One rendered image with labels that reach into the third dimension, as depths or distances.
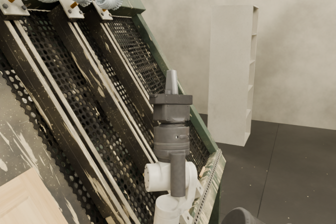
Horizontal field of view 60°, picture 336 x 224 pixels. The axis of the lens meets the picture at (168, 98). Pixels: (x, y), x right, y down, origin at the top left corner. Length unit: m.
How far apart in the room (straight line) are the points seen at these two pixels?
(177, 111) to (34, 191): 0.44
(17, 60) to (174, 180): 0.63
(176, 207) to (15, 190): 0.41
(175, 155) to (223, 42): 3.74
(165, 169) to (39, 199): 0.37
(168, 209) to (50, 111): 0.48
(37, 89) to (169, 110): 0.48
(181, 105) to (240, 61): 3.63
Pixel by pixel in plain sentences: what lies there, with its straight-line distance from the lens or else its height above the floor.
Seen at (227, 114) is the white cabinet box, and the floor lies 0.47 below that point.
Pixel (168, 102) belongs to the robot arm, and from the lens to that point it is 0.68.
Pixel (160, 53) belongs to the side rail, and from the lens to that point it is 2.04.
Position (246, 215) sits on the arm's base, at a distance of 0.64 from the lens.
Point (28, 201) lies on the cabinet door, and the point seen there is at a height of 1.31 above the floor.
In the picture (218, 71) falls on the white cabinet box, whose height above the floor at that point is 1.11.
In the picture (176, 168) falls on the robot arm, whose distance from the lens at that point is 0.67.
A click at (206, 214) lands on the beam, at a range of 1.58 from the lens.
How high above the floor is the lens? 1.74
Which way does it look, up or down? 14 degrees down
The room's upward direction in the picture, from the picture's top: straight up
